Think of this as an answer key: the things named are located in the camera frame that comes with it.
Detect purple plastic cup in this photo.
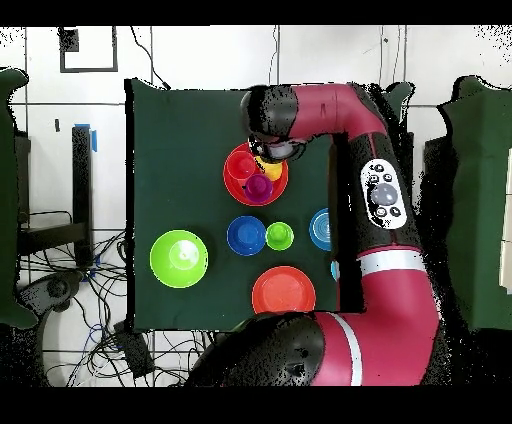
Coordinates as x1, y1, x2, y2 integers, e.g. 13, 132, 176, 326
242, 172, 275, 203

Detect orange plastic bowl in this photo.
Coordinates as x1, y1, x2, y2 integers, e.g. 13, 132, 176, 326
251, 265, 317, 316
222, 142, 290, 208

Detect yellow plastic cup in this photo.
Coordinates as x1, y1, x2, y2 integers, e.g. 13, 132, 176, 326
255, 156, 285, 182

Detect orange plastic cup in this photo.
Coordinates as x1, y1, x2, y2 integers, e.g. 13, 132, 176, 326
224, 150, 257, 181

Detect dark blue plastic bowl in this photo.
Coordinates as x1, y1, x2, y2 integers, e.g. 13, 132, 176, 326
226, 215, 268, 257

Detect green plastic cup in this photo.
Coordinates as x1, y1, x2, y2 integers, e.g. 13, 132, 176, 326
264, 221, 296, 252

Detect blue ribbed plastic bowl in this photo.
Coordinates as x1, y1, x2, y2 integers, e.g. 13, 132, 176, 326
308, 206, 332, 252

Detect green plastic bowl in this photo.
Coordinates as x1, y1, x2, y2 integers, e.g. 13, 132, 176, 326
149, 229, 210, 290

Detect dark green tablecloth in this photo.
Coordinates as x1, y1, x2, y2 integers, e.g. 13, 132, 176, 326
124, 77, 415, 335

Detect blue tape strip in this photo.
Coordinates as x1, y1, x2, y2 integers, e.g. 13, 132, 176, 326
74, 122, 98, 154

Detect black power brick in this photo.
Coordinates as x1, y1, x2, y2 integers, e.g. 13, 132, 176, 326
113, 321, 156, 379

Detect dark green cloth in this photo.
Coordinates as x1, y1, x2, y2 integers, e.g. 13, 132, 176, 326
0, 66, 39, 330
437, 75, 512, 331

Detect black cable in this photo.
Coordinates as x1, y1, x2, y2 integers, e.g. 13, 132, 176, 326
129, 25, 172, 90

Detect tangled floor cables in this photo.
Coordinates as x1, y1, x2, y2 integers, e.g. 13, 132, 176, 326
19, 229, 217, 387

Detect black metal post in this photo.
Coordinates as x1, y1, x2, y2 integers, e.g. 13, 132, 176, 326
400, 130, 416, 177
71, 124, 95, 268

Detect grey pedestal foot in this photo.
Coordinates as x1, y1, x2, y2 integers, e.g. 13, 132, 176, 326
15, 270, 86, 314

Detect black square frame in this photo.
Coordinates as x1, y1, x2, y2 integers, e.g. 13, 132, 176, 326
58, 25, 119, 74

